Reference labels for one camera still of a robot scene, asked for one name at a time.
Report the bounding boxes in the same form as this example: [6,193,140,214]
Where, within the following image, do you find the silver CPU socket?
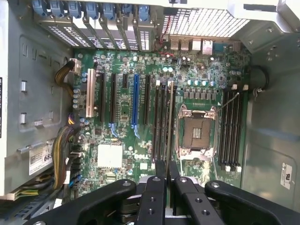
[175,105,219,162]

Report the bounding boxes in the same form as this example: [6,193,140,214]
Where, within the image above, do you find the blue plastic card clip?
[85,1,102,20]
[31,0,49,17]
[121,4,133,21]
[103,3,117,21]
[67,0,83,19]
[138,5,150,23]
[49,0,66,18]

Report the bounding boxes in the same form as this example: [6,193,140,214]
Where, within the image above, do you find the short yellow black wire bundle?
[54,59,82,96]

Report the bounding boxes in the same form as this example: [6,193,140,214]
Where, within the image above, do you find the white barcode label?
[28,144,54,177]

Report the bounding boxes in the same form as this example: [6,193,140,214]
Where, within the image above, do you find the thin red wire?
[160,16,174,58]

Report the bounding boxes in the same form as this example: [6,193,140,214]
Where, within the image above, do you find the green Dell motherboard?
[70,48,249,189]

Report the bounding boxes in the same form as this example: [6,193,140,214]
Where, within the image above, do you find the grey metal PC case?
[0,0,300,225]

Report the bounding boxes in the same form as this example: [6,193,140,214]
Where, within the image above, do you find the long yellow black wire bundle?
[51,113,83,191]

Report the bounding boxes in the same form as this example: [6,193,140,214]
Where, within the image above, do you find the thick black cable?
[17,172,56,192]

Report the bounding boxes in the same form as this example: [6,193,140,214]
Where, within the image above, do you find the long black expansion slot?
[110,73,117,124]
[99,72,106,123]
[143,74,151,126]

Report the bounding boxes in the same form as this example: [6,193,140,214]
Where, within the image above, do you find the black RAM slot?
[227,90,239,171]
[218,89,229,170]
[151,81,161,162]
[163,82,170,161]
[222,89,234,170]
[232,90,244,172]
[157,82,166,162]

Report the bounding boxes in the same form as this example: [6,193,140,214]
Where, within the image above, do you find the silver ethernet port block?
[202,39,214,55]

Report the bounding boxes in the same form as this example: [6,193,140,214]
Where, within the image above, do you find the white certification sticker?
[279,162,293,190]

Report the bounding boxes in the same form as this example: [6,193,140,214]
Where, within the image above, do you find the white PCI expansion slot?
[85,68,98,118]

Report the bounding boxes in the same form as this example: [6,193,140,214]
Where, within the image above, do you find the blue serial port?
[212,42,241,54]

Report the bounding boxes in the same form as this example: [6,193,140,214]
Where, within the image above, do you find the grey power supply box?
[0,137,57,201]

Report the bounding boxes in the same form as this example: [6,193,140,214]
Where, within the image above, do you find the white chipset heat sink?
[97,143,123,169]

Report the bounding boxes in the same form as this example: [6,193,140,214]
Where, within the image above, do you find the blue expansion slot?
[131,74,140,127]

